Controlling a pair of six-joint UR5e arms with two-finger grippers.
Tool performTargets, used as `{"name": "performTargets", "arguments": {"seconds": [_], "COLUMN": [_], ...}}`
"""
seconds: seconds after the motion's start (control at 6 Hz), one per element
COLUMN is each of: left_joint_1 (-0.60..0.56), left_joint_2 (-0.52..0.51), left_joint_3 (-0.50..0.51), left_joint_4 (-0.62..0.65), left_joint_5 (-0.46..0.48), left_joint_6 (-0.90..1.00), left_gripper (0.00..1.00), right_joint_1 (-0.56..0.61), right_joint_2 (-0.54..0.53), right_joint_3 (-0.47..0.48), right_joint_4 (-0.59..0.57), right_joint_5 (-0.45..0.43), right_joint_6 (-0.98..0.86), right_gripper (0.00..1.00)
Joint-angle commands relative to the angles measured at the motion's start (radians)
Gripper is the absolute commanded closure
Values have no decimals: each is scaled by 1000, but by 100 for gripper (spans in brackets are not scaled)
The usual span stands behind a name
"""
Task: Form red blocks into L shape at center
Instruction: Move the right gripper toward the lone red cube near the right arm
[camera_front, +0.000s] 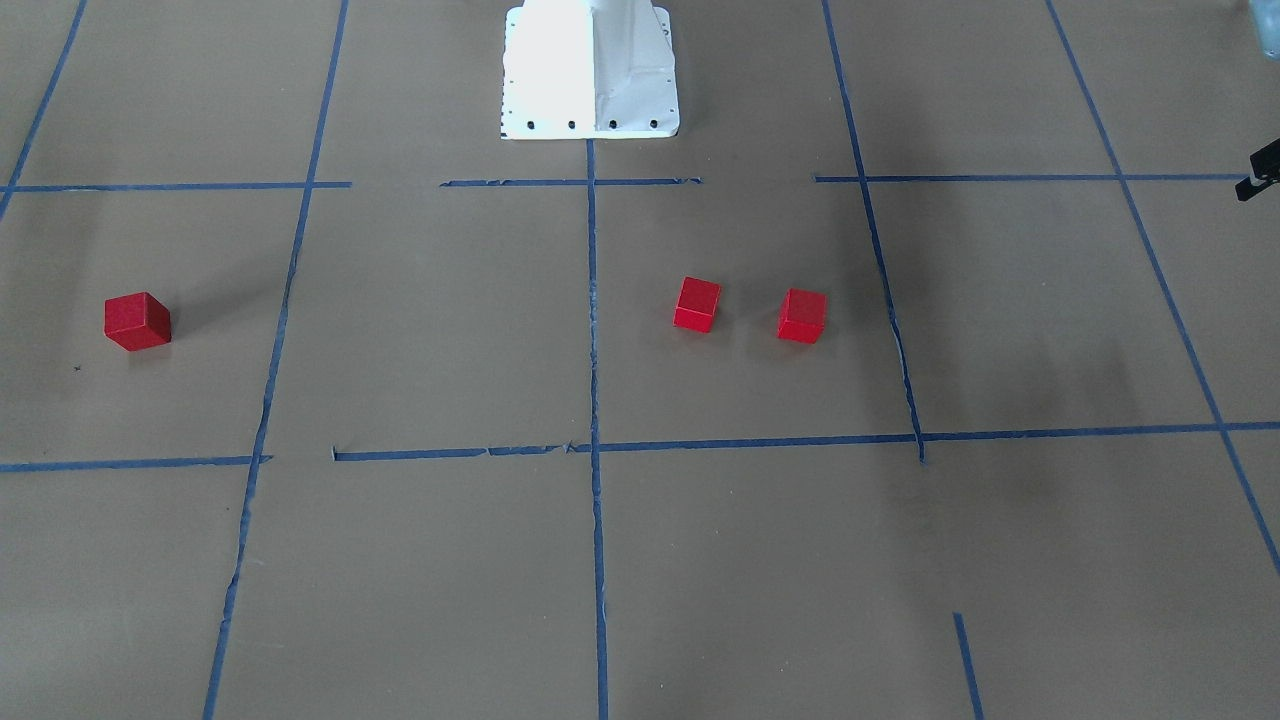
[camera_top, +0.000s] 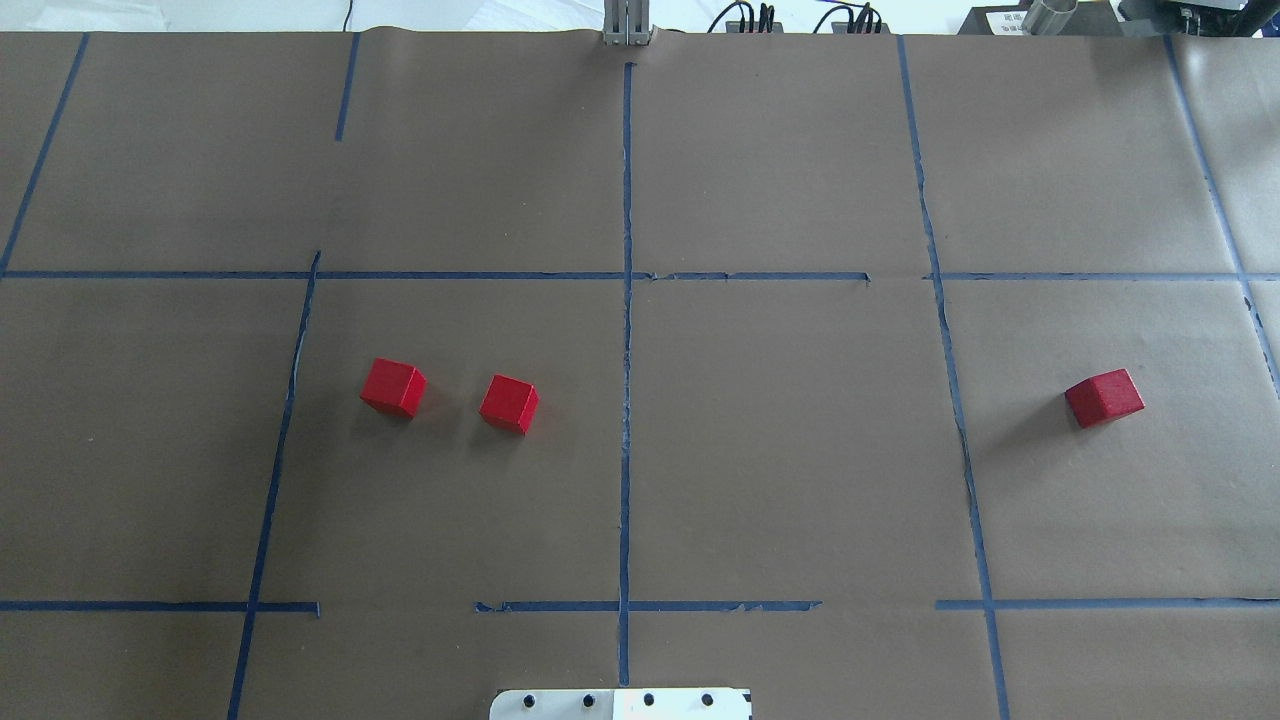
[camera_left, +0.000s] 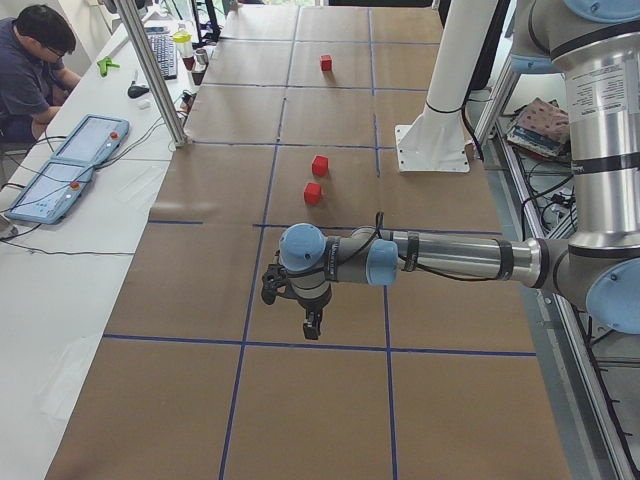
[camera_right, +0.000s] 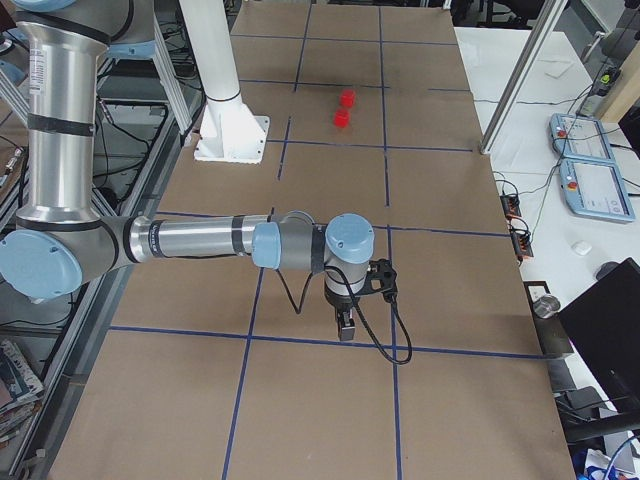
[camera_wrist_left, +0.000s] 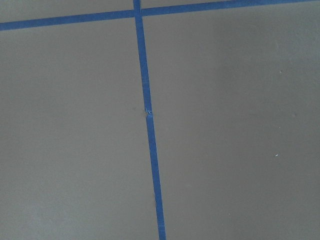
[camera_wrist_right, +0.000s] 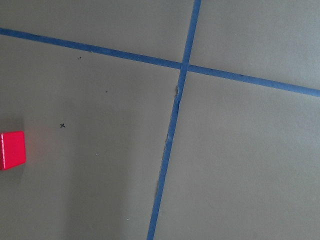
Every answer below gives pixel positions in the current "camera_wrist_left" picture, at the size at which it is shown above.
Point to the long blue tape line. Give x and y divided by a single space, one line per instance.
149 117

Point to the crossing blue tape line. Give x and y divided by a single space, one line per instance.
125 14

